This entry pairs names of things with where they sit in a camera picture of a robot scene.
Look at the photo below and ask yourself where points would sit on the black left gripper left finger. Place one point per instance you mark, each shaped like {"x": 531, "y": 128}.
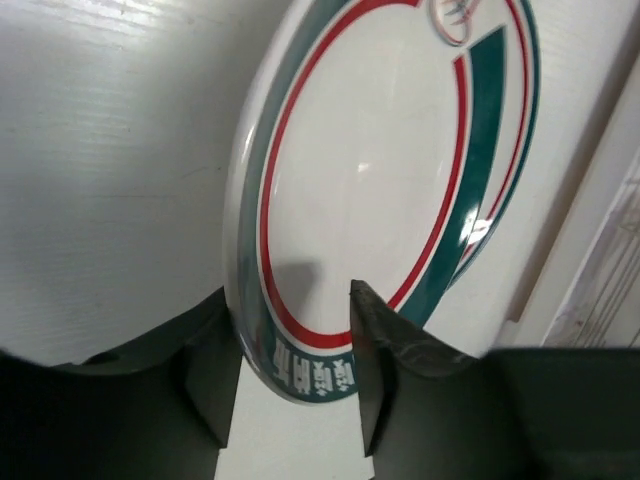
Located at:
{"x": 157, "y": 407}

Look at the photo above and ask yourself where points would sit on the white plate green red rim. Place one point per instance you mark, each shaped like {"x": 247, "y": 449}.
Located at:
{"x": 380, "y": 141}

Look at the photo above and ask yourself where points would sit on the white wire dish rack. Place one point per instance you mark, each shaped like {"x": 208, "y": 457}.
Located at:
{"x": 586, "y": 258}

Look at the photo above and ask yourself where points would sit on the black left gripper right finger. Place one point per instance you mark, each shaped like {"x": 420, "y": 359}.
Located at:
{"x": 429, "y": 411}

